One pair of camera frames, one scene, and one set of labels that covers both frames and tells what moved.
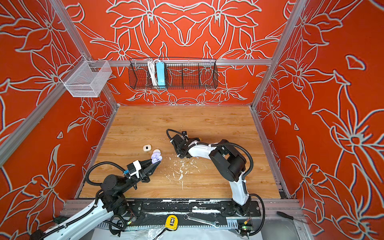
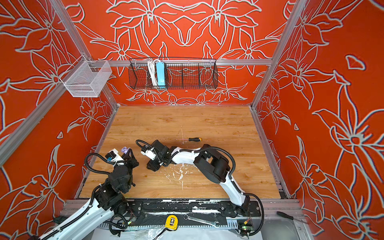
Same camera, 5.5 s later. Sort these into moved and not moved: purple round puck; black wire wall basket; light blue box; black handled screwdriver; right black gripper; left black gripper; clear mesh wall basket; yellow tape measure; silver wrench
Moved: right black gripper; left black gripper; purple round puck
Not moved: black wire wall basket; yellow tape measure; clear mesh wall basket; silver wrench; black handled screwdriver; light blue box
